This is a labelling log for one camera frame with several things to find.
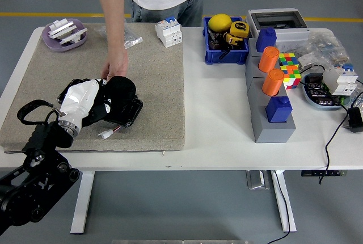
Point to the person's right hand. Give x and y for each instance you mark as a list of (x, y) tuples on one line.
[(116, 66)]

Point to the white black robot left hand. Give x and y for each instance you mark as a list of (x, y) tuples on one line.
[(78, 99)]

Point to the black glossy panel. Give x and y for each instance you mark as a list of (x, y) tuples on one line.
[(129, 113)]

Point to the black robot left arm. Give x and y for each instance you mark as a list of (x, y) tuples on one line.
[(42, 176)]

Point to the person's right forearm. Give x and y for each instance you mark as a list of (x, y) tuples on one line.
[(114, 34)]

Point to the black table control panel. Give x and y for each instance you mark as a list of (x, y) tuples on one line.
[(312, 173)]

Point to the clear bag of metal screws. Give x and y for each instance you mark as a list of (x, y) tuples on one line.
[(131, 39)]

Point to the grey-brown mat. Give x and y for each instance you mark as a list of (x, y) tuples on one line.
[(156, 85)]

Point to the yellow lemon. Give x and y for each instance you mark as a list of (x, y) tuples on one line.
[(220, 22)]

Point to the purple plastic dish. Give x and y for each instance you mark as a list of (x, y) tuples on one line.
[(56, 47)]

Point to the large yellow tape measure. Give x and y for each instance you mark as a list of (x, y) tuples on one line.
[(240, 28)]

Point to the small yellow tape measure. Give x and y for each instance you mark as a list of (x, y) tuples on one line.
[(233, 39)]

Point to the dark brown tool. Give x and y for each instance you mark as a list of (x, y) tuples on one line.
[(214, 45)]

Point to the blue plastic bin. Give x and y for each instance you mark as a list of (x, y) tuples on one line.
[(224, 56)]

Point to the blue block with knob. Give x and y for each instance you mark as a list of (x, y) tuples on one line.
[(280, 111), (265, 40)]

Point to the white table leg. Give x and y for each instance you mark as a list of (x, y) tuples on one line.
[(283, 187), (82, 204)]

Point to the orange cylinder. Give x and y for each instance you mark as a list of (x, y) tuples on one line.
[(272, 84), (268, 60)]

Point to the clear bags of small parts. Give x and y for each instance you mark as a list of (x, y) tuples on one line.
[(320, 46)]

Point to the multicoloured puzzle cube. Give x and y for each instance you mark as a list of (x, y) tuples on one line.
[(292, 78)]

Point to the black electronic modules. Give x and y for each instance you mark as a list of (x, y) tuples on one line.
[(321, 95)]

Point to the light blue tray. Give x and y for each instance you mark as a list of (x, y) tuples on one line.
[(315, 105)]

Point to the grey block holder base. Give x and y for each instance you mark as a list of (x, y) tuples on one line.
[(272, 134)]

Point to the metal box under table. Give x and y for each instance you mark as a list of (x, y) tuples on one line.
[(256, 182)]

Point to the black power adapter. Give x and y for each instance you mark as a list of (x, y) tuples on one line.
[(354, 119)]

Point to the white plastic bracket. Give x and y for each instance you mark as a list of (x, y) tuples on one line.
[(61, 27), (75, 35)]

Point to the white circuit breaker blue switch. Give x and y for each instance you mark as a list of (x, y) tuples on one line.
[(169, 32), (340, 81)]

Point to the grey electrical enclosure box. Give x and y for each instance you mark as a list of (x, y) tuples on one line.
[(292, 35)]

